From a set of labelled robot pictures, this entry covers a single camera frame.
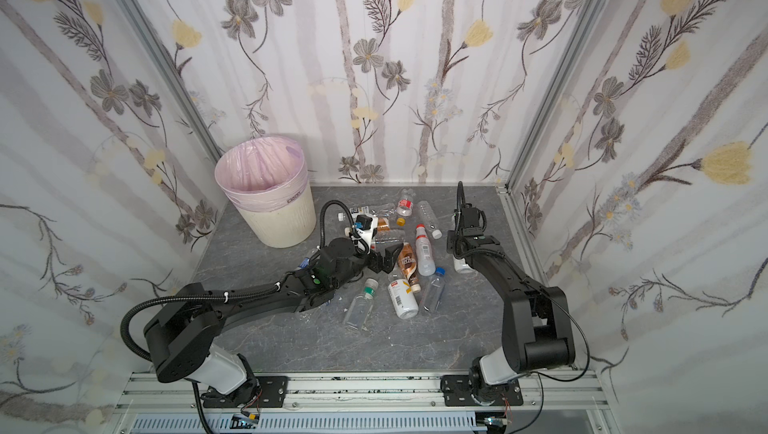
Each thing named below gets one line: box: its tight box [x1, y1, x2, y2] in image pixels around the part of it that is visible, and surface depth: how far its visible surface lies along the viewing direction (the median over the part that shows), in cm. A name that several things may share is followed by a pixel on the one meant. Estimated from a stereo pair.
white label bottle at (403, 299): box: [388, 279, 419, 319], surface depth 87 cm
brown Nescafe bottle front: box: [398, 242, 421, 293], surface depth 94 cm
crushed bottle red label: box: [396, 188, 416, 217], surface depth 110 cm
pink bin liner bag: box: [215, 136, 308, 213], surface depth 95 cm
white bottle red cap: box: [416, 223, 436, 277], surface depth 97 cm
